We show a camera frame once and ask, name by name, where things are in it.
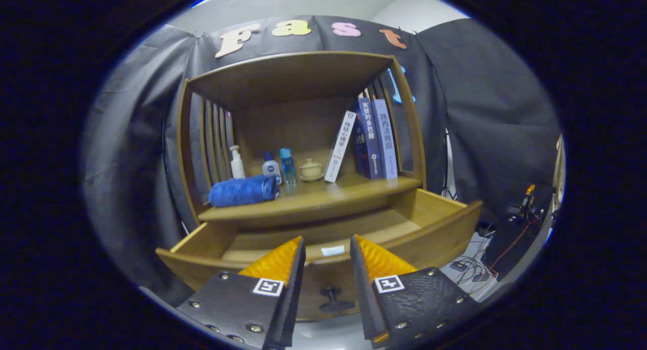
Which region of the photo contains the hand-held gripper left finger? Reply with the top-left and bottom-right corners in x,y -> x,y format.
177,235 -> 307,350

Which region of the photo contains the white pump bottle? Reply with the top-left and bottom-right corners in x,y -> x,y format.
229,145 -> 246,180

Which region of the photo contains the orange and black tool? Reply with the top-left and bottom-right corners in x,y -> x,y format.
508,184 -> 544,222

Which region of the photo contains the beige lidded teacup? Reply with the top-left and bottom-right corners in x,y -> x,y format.
299,158 -> 324,182

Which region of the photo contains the wooden drawer with black knob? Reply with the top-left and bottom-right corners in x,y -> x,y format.
156,188 -> 483,323

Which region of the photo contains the lavender book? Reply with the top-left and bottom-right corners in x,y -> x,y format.
372,99 -> 398,180

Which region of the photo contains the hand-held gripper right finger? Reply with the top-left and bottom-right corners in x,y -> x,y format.
350,234 -> 481,349

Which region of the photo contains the rolled blue towel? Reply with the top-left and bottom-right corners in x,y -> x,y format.
208,174 -> 280,208

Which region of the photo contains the wooden countertop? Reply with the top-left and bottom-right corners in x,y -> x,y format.
198,176 -> 423,223

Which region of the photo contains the beige bag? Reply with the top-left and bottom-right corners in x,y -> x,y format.
552,135 -> 566,194

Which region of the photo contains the white book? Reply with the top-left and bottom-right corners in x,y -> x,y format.
324,110 -> 357,183

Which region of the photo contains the white bottle with blue cap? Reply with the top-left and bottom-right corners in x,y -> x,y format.
262,153 -> 283,185

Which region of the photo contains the clear blue bottle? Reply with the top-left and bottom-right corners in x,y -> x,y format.
280,148 -> 297,187

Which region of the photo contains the dark blue book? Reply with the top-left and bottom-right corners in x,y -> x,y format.
352,98 -> 383,180

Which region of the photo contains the black light stand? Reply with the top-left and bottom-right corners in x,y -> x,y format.
441,130 -> 455,199

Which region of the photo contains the wooden cabinet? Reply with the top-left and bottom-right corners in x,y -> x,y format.
177,51 -> 428,234

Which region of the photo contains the tangle of floor cables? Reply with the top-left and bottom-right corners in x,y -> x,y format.
450,239 -> 498,285

